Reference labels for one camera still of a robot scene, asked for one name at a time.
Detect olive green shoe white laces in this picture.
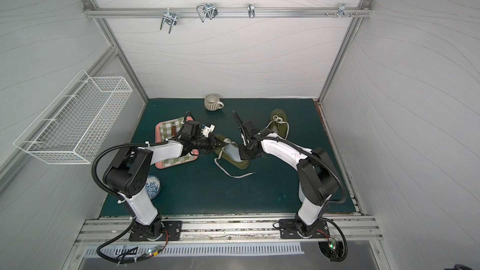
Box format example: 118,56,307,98
214,134,255,180

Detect light blue insole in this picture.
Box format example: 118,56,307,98
224,144,243,163

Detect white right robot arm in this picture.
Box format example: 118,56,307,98
233,111,347,226

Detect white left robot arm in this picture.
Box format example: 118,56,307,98
91,120,226,226

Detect green checkered cloth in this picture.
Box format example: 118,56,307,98
159,117,198,168

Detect pink tray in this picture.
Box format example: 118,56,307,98
155,115,200,170

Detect ribbed ceramic mug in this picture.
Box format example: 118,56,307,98
204,94,225,111

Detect blue white patterned bowl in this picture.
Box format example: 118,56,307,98
145,174,161,200

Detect metal hook small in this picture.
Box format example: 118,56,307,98
247,3,255,19

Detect metal hook clamp middle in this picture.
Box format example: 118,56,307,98
196,2,218,23

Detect metal hook clamp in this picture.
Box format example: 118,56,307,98
196,2,218,23
160,10,178,34
325,3,359,19

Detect metal hook clamp left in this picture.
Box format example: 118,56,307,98
160,10,178,34

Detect white slotted vent strip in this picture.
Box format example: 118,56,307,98
102,242,305,258

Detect metal hook clamp right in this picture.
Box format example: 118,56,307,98
325,3,359,19

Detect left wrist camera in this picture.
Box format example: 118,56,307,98
201,124,215,138

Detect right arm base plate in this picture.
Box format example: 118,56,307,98
272,219,331,240

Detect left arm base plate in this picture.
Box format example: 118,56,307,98
129,220,183,242

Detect white wire basket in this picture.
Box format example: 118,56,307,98
13,70,133,165

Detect right black cable coil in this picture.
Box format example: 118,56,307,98
317,217,349,263

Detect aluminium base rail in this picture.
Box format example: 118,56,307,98
74,213,384,246

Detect left black cable bundle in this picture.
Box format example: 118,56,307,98
95,228,170,265

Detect aluminium top rail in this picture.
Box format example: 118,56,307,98
84,6,373,20

